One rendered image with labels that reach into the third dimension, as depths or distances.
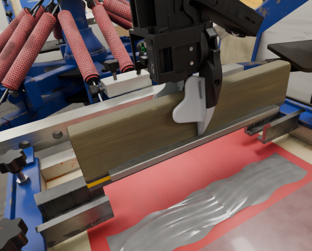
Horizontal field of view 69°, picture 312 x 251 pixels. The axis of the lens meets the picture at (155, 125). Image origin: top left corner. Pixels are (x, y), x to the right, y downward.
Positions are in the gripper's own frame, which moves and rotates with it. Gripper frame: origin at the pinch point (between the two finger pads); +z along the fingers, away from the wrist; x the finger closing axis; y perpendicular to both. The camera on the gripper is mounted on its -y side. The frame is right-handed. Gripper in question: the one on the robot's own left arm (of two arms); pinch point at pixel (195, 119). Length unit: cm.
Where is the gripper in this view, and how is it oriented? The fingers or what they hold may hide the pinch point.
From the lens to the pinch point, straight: 35.4
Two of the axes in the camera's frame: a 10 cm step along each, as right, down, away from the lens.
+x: 4.5, 4.2, -7.9
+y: -8.9, 3.2, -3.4
